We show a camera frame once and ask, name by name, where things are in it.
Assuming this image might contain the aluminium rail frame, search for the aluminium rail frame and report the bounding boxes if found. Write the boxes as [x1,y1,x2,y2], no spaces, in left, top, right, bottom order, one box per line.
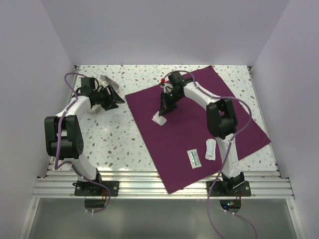
[32,65,294,199]

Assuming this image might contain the stainless steel tray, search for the stainless steel tray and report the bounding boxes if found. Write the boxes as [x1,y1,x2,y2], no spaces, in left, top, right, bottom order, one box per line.
[87,75,120,115]

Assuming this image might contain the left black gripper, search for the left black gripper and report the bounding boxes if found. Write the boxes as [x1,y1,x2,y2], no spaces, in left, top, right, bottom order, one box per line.
[93,84,125,111]

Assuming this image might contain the white gauze pad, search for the white gauze pad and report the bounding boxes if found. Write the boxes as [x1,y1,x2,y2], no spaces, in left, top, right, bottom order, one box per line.
[152,111,167,126]

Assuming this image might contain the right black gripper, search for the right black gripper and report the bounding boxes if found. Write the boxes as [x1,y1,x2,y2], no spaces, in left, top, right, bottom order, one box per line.
[159,90,183,117]

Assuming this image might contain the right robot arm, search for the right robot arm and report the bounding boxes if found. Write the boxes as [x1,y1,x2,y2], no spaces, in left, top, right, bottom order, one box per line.
[159,71,244,196]

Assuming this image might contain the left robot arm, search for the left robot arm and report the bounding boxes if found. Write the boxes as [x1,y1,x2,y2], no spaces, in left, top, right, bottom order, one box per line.
[44,75,125,196]

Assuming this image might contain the white blue sterile pouch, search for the white blue sterile pouch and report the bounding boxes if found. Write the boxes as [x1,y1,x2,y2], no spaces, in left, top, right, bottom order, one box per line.
[205,139,216,161]

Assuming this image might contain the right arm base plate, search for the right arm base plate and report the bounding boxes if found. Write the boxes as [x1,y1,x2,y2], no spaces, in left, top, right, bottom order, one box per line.
[206,180,252,197]

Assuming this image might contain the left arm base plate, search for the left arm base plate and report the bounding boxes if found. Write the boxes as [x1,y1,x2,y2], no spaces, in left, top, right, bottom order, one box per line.
[72,181,119,197]

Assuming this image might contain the green white packet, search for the green white packet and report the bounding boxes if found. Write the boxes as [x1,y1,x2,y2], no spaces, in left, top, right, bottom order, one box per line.
[187,149,202,169]

